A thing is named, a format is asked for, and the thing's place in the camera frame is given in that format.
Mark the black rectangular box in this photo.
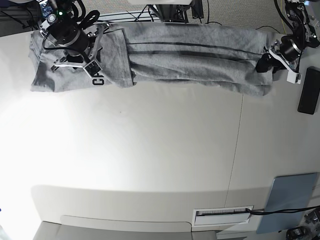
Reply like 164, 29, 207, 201
297, 66, 320, 115

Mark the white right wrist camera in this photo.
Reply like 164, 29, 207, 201
83, 60, 102, 78

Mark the blue-grey flat board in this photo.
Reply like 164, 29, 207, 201
256, 172, 318, 234

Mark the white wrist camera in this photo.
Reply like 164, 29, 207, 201
286, 71, 302, 84
83, 60, 102, 78

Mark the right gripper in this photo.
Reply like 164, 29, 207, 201
46, 22, 110, 71

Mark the black cable on table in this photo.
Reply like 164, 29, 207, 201
246, 205, 320, 216

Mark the grey T-shirt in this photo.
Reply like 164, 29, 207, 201
29, 22, 273, 96

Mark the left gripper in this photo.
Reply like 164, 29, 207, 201
255, 36, 304, 75

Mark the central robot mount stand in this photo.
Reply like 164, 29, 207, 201
147, 0, 204, 24

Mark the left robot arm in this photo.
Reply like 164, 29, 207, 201
267, 0, 320, 73

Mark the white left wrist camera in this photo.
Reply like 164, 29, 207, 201
286, 71, 302, 84

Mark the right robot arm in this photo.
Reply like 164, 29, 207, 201
40, 0, 283, 79

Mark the yellow cable on floor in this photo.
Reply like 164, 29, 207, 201
279, 0, 287, 35

